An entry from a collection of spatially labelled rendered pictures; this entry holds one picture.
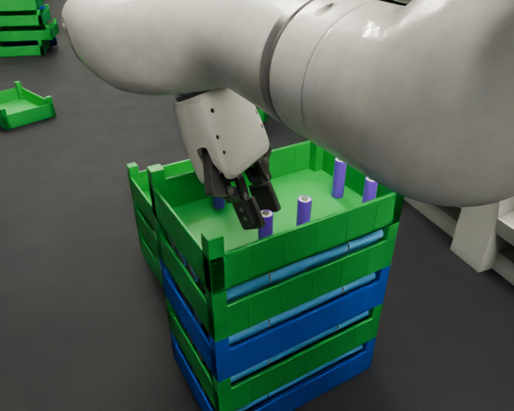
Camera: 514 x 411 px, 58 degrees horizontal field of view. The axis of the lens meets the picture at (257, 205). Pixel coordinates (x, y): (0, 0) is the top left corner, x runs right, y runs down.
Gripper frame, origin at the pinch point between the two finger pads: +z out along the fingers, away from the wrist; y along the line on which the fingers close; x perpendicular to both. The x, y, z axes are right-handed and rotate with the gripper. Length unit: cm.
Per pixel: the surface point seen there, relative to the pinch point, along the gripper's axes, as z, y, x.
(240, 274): 5.8, 6.3, -1.3
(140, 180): 0, -24, -48
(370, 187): 5.7, -14.0, 8.4
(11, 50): -64, -122, -223
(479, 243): 40, -55, 10
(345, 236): 9.5, -7.6, 5.8
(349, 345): 31.8, -11.0, -2.4
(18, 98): -34, -77, -165
